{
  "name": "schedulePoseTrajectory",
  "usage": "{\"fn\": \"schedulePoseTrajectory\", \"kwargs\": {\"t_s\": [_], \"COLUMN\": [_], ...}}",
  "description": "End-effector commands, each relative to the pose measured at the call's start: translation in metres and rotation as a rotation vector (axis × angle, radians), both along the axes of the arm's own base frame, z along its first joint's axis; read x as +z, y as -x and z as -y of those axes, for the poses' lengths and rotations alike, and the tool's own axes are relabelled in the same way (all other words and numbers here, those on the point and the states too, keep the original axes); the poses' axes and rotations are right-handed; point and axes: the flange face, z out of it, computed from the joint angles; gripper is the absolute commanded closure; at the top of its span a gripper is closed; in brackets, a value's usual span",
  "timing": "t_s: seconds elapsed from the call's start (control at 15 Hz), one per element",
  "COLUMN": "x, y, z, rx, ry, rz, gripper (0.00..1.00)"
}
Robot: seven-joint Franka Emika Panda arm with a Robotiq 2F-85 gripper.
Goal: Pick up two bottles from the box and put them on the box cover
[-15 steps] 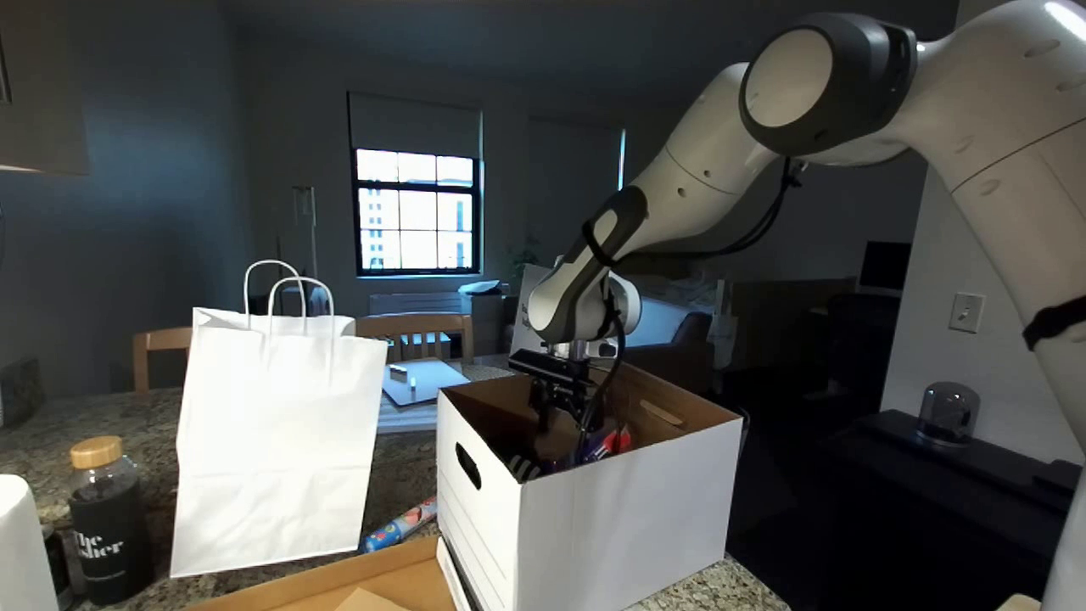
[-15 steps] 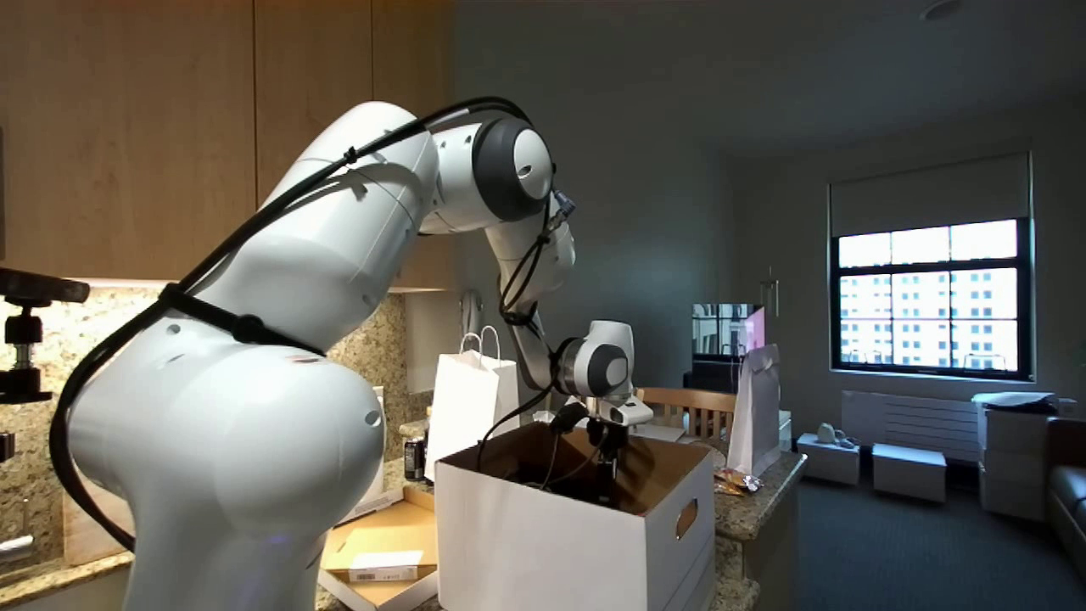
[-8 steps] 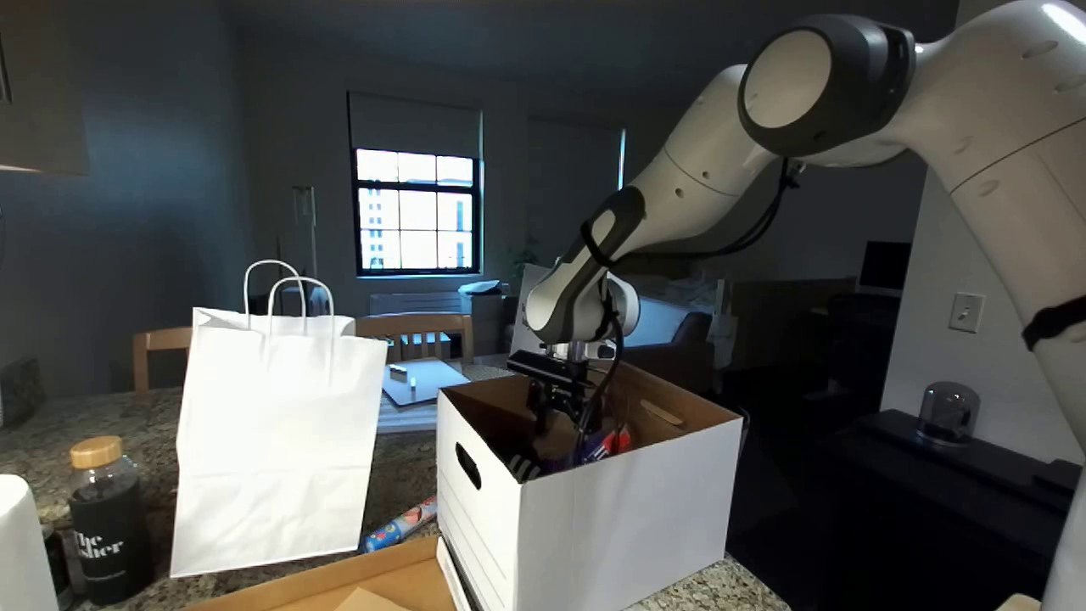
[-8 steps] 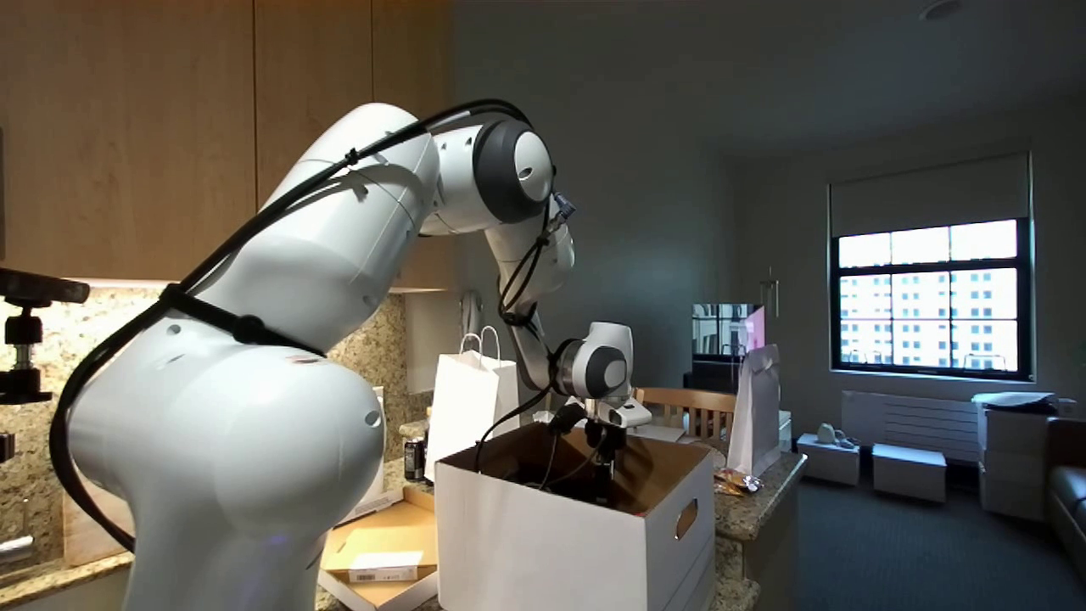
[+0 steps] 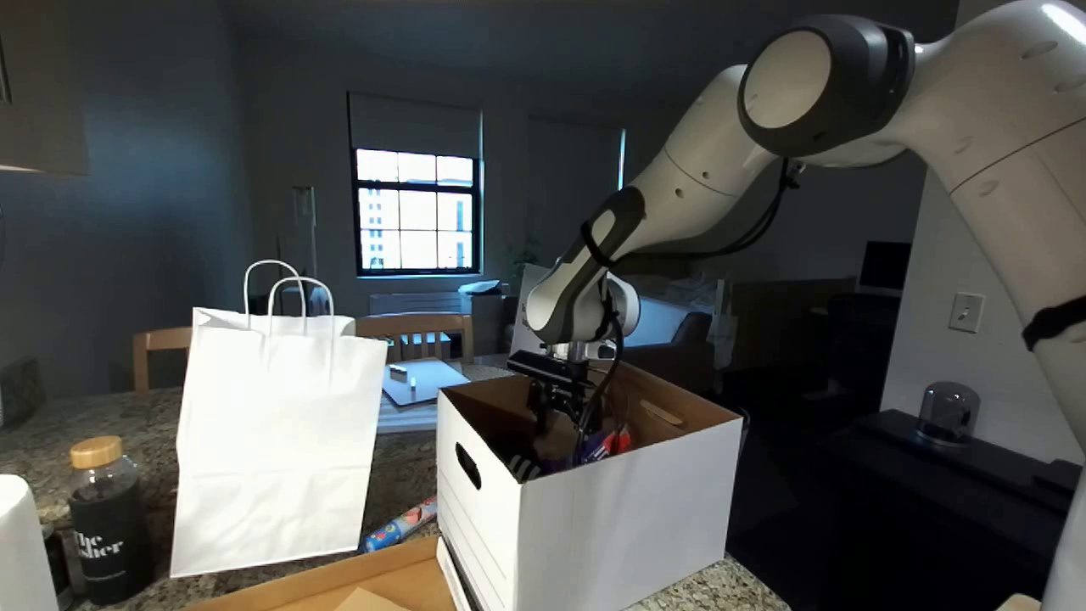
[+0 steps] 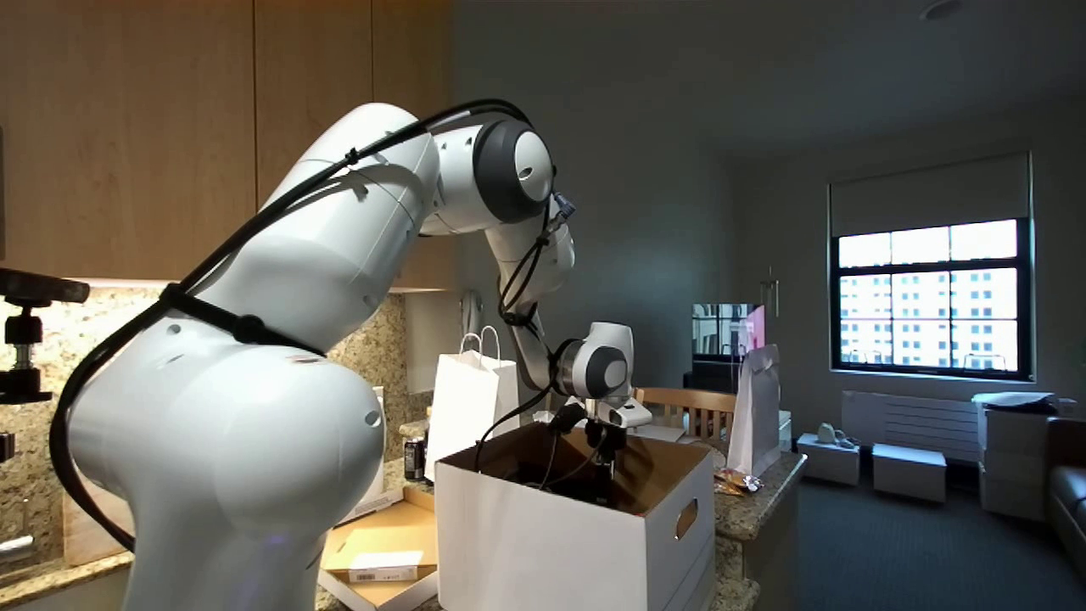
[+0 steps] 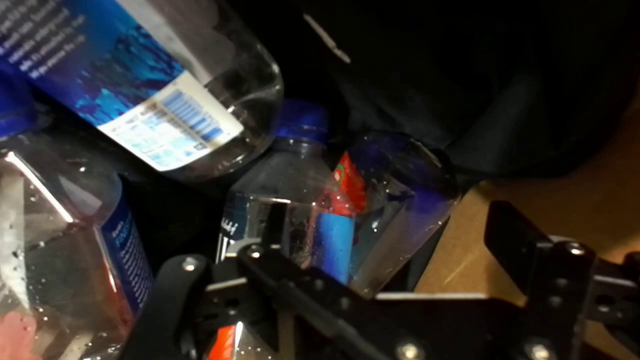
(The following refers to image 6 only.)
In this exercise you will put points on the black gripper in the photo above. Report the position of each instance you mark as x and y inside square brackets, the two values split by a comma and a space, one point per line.
[608, 442]

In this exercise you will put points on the white bag with print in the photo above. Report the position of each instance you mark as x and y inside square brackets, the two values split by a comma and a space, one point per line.
[755, 418]

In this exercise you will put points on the white window blind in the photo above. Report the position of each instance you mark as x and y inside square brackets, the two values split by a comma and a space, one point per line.
[929, 191]

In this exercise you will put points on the grey ottoman cube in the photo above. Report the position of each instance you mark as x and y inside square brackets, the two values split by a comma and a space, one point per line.
[828, 463]
[906, 476]

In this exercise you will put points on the black camera tripod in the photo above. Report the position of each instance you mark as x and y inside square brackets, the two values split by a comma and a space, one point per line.
[25, 342]

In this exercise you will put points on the white cabinet with lid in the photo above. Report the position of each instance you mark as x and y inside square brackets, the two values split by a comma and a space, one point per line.
[1014, 463]

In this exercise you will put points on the brown cardboard box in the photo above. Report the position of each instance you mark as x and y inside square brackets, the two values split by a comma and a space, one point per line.
[379, 530]

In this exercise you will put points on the small white flat box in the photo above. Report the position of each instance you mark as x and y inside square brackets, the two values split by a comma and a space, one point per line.
[384, 565]

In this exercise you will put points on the large grid window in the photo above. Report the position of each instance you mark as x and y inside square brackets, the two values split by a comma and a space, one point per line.
[929, 301]

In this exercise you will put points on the television screen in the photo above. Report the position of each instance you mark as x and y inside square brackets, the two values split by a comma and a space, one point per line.
[724, 331]

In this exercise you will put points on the wooden chair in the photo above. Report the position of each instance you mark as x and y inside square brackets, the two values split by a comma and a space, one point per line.
[689, 398]

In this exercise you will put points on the wall radiator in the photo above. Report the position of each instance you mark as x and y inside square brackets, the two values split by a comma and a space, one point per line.
[903, 424]

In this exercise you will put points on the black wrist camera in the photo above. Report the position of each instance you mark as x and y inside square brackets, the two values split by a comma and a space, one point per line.
[568, 424]

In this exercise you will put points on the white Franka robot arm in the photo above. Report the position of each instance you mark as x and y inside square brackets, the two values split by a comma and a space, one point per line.
[227, 452]

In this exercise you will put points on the white cardboard box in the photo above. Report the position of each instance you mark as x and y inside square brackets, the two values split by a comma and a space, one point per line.
[546, 554]

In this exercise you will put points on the dark sofa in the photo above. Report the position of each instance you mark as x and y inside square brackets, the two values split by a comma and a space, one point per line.
[1069, 498]

